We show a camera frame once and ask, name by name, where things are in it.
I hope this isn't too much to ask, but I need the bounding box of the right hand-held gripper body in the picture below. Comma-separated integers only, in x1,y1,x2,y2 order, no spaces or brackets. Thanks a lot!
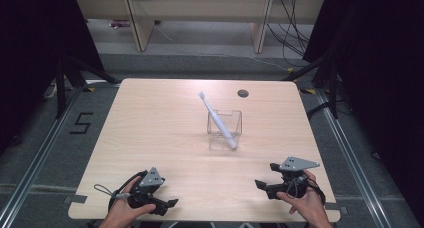
277,155,321,200

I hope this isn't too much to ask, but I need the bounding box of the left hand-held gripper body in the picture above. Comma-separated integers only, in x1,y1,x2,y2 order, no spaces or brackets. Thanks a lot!
127,166,167,209

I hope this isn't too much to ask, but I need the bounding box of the clear plastic holder box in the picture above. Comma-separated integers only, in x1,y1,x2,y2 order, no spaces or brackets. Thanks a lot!
206,108,244,152

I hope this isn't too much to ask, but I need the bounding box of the white electric toothbrush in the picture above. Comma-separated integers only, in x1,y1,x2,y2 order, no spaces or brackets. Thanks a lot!
197,90,239,151

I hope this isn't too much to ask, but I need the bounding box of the person's right hand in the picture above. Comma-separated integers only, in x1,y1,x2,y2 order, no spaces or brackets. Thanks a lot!
275,169,327,222

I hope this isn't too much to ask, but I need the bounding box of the person's left hand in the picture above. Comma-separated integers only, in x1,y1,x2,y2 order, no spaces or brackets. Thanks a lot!
105,175,157,228

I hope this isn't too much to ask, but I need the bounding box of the grey tape strip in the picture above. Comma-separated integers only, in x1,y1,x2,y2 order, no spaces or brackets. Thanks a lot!
63,194,89,205

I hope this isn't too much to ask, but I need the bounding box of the black metal stand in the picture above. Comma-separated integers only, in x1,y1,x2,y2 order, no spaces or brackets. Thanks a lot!
282,49,342,120
54,52,122,120

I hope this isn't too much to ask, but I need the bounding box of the black curtain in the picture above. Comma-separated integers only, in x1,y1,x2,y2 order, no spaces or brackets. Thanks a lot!
0,0,105,157
301,0,424,219

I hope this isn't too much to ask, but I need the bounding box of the small purple object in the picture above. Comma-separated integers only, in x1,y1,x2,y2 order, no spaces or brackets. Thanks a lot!
109,19,132,30

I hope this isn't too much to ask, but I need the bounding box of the black looped gripper cable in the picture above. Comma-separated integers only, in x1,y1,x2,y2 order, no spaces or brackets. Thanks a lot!
308,178,328,206

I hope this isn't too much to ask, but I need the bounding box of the grey looped cable with plug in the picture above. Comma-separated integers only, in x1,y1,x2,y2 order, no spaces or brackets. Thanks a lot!
93,183,133,199

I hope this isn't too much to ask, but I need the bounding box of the aluminium floor rail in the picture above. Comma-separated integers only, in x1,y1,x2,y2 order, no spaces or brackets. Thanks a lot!
314,87,394,228
0,86,85,228

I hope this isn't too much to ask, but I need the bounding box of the thick black floor cable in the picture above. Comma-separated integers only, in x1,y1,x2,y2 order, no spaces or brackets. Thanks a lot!
305,100,334,120

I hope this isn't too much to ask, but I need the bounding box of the bundle of black cables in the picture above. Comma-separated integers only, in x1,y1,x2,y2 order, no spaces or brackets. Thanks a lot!
265,0,312,68

